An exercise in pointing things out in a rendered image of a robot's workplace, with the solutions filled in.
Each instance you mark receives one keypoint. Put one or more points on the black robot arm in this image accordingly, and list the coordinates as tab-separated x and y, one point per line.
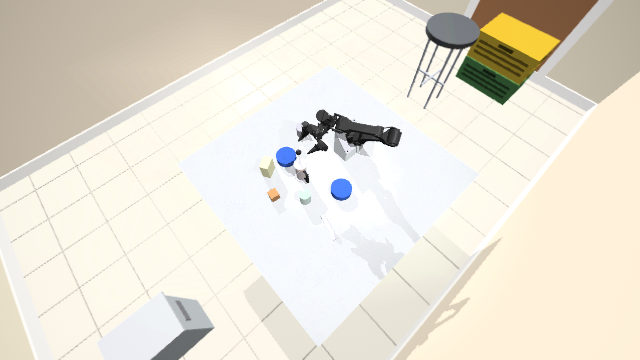
356	133

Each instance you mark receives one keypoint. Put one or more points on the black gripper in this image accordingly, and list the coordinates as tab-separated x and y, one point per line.
320	146

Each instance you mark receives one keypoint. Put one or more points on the blue cylinder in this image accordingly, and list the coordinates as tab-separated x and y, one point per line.
341	189
286	156

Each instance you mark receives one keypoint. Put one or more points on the small orange block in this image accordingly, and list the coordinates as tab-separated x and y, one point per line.
273	194

